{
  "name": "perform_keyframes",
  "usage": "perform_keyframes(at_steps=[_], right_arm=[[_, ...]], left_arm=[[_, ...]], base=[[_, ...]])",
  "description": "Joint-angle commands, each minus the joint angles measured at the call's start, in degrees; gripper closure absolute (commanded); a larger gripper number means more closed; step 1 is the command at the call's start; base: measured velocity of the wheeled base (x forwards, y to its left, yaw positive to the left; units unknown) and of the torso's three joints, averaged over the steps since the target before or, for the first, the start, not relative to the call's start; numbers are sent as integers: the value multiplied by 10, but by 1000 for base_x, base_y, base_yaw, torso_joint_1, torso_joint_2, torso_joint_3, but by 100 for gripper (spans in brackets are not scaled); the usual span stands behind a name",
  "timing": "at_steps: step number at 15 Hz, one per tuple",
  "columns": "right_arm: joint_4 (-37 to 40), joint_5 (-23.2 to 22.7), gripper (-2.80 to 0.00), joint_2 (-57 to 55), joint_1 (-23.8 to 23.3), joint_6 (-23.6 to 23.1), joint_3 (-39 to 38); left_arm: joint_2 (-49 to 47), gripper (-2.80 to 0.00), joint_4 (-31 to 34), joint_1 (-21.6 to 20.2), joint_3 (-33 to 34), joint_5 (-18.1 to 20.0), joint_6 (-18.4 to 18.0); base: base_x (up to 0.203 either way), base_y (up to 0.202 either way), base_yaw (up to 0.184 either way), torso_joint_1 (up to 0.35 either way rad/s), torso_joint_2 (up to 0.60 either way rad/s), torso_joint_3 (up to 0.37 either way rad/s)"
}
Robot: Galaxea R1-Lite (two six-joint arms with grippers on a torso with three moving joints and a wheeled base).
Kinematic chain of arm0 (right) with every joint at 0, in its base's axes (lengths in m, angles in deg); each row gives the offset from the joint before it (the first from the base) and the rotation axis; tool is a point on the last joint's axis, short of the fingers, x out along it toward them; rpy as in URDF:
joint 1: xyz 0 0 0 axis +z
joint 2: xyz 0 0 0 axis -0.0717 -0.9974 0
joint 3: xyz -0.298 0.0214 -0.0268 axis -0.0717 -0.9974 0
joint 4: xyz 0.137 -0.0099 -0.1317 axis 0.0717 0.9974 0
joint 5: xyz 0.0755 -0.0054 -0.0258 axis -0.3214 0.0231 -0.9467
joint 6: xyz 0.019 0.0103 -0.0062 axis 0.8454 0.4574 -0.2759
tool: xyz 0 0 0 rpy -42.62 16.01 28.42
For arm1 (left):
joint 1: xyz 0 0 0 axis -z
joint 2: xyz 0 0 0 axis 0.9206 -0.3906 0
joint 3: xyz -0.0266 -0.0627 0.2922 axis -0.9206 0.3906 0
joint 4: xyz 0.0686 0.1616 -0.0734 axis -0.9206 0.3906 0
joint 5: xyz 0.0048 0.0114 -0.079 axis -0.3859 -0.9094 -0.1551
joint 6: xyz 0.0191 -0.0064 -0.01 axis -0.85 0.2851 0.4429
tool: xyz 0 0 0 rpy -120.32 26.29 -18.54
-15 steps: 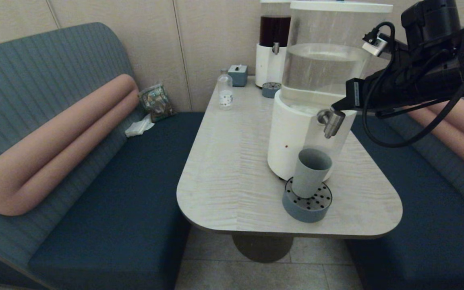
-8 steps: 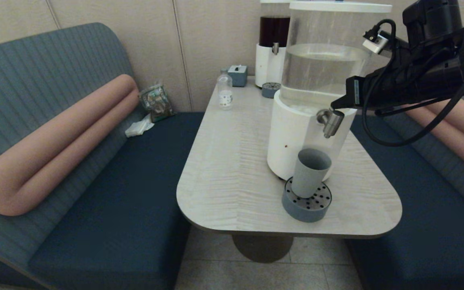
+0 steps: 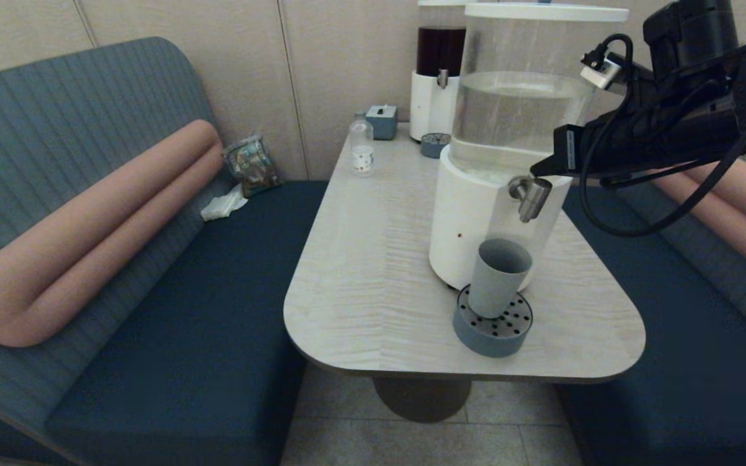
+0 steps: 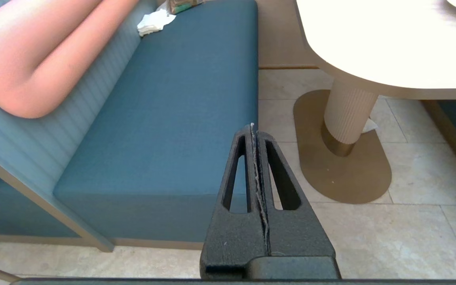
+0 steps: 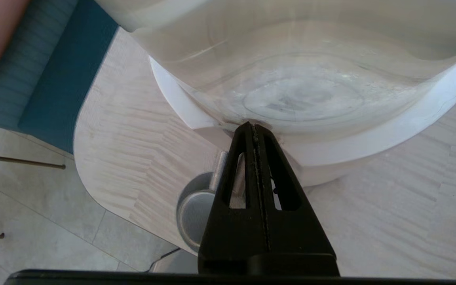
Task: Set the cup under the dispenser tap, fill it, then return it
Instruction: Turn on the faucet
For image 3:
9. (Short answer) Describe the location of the white dark drink dispenser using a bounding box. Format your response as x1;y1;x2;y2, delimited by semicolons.
409;0;471;142

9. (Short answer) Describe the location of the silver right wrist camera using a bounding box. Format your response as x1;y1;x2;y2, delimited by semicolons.
580;52;625;90

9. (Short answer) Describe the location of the white clear water dispenser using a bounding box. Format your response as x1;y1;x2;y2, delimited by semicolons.
429;2;630;292

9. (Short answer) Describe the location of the white folded napkin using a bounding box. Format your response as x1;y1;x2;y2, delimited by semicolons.
200;184;249;222

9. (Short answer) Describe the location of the small blue drip tray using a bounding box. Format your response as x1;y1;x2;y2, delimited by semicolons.
420;132;453;159

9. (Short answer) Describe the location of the blue upholstered bench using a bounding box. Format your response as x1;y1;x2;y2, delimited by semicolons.
0;36;330;466
558;129;746;466

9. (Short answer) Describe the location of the grey plastic cup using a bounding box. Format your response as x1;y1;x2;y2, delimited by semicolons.
468;238;534;320

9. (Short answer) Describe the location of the grey-blue tissue box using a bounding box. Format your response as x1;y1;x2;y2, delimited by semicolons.
366;104;399;140

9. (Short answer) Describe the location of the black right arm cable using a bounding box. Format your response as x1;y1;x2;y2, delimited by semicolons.
579;78;746;238

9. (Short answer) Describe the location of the large blue perforated drip tray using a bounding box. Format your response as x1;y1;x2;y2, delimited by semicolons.
453;285;534;359

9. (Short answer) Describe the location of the clear plastic bottle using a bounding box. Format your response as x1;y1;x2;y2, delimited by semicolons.
348;112;375;178

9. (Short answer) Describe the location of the black right camera cable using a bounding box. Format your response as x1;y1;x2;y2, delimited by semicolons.
583;34;636;188

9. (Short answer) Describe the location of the green snack bag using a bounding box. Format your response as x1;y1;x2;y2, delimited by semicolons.
222;134;283;198

